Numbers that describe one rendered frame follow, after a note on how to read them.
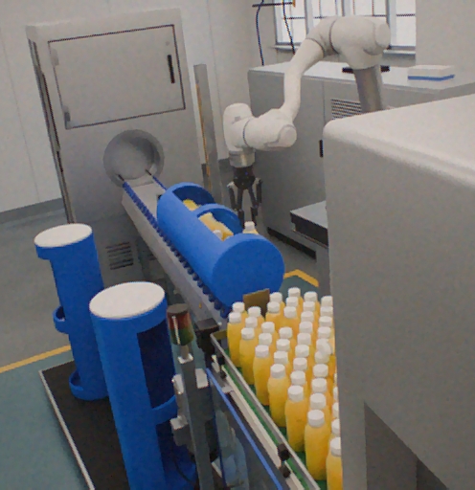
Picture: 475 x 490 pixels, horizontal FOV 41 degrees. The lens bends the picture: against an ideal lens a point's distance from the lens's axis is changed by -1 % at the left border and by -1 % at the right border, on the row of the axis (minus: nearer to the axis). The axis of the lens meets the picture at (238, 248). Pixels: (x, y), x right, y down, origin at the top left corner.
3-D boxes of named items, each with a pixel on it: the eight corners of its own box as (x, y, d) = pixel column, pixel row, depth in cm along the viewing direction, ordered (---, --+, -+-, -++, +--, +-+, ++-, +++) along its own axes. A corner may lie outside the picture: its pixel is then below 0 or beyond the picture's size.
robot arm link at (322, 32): (295, 34, 239) (323, 33, 229) (321, 8, 245) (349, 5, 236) (308, 63, 247) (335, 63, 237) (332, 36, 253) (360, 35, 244)
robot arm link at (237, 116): (219, 150, 224) (245, 154, 215) (214, 106, 218) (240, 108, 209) (241, 144, 231) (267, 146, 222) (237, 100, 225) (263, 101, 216)
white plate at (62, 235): (71, 220, 330) (71, 223, 331) (24, 238, 312) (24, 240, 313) (101, 229, 312) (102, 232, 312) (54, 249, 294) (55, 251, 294)
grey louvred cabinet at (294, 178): (311, 219, 592) (300, 59, 537) (494, 301, 411) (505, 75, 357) (260, 234, 570) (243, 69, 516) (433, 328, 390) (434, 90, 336)
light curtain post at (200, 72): (237, 334, 410) (203, 63, 347) (240, 338, 405) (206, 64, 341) (228, 336, 409) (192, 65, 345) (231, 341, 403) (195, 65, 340)
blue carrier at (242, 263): (215, 232, 316) (209, 177, 305) (287, 301, 239) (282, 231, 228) (160, 244, 308) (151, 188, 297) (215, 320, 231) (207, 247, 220)
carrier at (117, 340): (128, 512, 256) (197, 501, 257) (83, 323, 223) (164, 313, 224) (132, 464, 282) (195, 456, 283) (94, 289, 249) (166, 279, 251)
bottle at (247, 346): (253, 371, 206) (247, 327, 200) (267, 378, 202) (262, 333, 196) (238, 381, 202) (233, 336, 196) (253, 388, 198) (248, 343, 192)
